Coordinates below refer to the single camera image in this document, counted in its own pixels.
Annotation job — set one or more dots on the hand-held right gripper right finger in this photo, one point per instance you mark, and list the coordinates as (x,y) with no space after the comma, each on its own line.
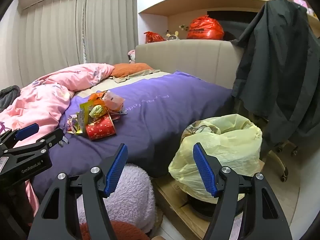
(203,172)

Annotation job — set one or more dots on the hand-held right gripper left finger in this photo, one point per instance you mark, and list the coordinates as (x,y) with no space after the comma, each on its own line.
(116,172)

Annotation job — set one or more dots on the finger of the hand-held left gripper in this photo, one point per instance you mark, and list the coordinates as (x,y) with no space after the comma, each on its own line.
(53,136)
(27,131)

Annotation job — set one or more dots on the small silver wrapper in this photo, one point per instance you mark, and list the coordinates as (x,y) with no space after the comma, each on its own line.
(63,140)

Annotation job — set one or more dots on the yellow cartoon snack wrapper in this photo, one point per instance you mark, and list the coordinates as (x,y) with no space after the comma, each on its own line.
(85,117)

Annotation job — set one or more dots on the yellow plastic bin liner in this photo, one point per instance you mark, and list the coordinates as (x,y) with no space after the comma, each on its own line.
(232,150)

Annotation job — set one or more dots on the black waste bin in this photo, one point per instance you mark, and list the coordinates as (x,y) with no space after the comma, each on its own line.
(200,210)

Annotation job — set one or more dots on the gold foil wrapper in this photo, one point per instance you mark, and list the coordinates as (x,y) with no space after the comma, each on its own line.
(96,111)

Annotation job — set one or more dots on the clear pink tissue packet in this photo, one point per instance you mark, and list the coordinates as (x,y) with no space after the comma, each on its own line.
(115,101)

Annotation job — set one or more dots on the pink printed duvet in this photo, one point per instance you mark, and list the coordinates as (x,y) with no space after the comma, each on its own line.
(37,100)

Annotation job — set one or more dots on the grey fuzzy cloth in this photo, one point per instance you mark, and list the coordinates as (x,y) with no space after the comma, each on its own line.
(10,97)

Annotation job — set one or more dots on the flat cardboard box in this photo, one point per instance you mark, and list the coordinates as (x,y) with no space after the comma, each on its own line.
(172,200)

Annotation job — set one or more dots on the rust fuzzy garment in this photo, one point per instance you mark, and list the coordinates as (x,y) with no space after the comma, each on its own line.
(125,231)

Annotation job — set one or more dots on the purple blanket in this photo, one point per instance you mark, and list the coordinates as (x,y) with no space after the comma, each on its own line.
(155,120)

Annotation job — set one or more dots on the beige bed sheet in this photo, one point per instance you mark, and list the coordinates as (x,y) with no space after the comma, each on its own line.
(100,86)

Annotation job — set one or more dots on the tan cloth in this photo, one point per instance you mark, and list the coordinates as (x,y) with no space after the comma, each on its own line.
(135,76)

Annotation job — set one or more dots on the orange pillow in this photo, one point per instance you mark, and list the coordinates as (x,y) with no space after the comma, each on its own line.
(130,70)

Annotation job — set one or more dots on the beige pleated curtain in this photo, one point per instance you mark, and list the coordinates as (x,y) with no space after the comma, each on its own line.
(50,30)

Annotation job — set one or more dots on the pink plush toy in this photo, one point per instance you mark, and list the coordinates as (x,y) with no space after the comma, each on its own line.
(131,56)

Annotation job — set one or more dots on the dark grey jacket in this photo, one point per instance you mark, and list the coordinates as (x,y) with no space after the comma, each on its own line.
(275,67)

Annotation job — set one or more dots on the white yellow-eared plush toy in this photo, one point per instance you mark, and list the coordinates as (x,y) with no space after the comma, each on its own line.
(172,37)

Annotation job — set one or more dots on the small red plastic bag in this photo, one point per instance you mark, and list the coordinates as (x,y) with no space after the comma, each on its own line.
(153,37)

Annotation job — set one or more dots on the large red plastic bag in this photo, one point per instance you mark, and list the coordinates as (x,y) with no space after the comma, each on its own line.
(205,28)

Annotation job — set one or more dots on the small flower figurine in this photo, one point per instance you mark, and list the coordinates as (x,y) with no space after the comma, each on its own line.
(183,27)

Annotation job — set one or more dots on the pink box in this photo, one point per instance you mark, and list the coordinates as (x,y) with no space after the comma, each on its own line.
(300,2)

